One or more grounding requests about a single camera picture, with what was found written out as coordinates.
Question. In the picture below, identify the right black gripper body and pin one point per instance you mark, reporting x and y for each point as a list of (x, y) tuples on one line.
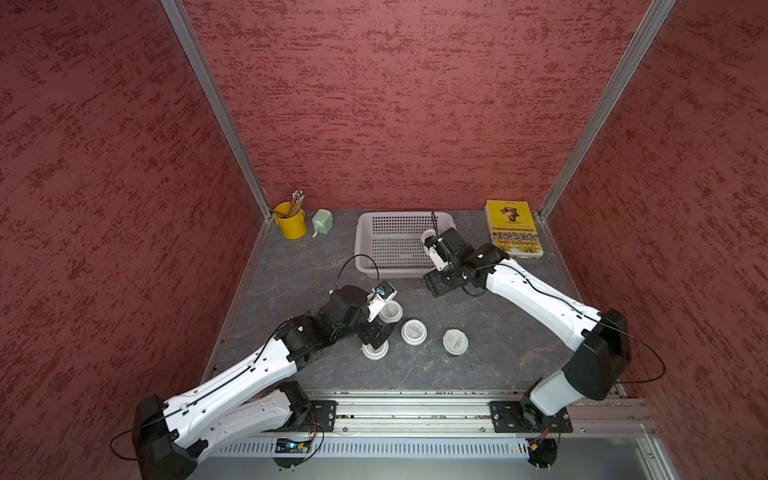
[(445, 280)]

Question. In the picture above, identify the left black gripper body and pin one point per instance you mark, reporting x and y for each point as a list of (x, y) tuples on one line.
[(364, 330)]

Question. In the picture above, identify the white perforated plastic basket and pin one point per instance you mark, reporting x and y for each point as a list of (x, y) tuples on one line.
[(389, 245)]

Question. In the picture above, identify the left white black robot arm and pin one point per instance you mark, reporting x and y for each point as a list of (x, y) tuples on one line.
[(172, 436)]

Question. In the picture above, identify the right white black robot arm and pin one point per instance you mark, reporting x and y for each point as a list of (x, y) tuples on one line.
[(599, 340)]

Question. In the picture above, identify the yogurt cup bottom right green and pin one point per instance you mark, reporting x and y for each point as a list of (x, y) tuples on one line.
[(455, 342)]

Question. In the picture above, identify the yellow book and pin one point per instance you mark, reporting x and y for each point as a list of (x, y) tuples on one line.
[(512, 228)]

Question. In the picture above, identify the yellow pencil cup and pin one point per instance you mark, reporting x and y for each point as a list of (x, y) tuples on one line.
[(292, 225)]

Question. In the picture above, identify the pencils bunch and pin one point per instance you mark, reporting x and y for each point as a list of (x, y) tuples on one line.
[(296, 203)]

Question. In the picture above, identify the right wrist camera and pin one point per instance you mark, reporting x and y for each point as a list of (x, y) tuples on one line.
[(434, 249)]

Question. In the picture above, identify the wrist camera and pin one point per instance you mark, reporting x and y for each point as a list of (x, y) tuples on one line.
[(378, 298), (434, 249)]

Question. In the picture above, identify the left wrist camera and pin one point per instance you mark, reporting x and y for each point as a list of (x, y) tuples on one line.
[(378, 298)]

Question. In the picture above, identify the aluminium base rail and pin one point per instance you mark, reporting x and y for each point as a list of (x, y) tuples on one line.
[(474, 414)]

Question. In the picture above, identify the right aluminium corner post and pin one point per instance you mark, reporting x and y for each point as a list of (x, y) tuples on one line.
[(646, 32)]

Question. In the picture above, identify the aluminium corner post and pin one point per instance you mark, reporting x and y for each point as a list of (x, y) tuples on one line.
[(646, 32), (193, 50)]

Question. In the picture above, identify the left aluminium corner post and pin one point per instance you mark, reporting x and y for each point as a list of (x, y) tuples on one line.
[(193, 50)]

